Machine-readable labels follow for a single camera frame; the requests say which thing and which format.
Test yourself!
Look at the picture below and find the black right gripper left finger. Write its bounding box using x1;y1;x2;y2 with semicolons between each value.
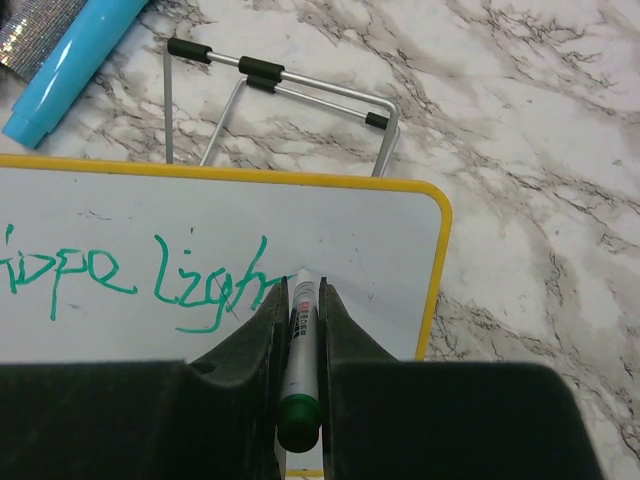
1;281;289;479

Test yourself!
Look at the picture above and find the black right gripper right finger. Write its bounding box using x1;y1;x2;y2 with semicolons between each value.
319;283;603;479

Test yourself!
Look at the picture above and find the metal wire whiteboard stand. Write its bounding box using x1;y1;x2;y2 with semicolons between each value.
162;36;400;179

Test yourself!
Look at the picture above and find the blue toy microphone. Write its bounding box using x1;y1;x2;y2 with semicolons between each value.
3;1;146;149

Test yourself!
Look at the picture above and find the yellow framed whiteboard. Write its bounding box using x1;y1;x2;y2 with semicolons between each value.
0;153;454;476

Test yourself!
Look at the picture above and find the green whiteboard marker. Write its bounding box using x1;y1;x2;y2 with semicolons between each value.
277;268;321;453

